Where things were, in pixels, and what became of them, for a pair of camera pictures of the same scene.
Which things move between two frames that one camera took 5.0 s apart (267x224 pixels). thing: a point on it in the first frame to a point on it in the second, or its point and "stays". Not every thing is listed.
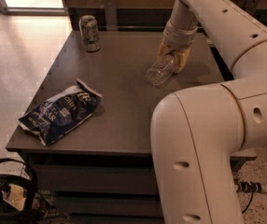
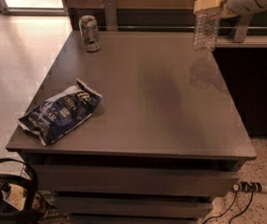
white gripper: x=178 y=37 to x=240 y=0
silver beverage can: x=90 y=34 stays
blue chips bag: x=60 y=112 stays
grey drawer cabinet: x=101 y=169 stays
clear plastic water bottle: x=160 y=72 to x=206 y=27
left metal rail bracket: x=110 y=13 stays
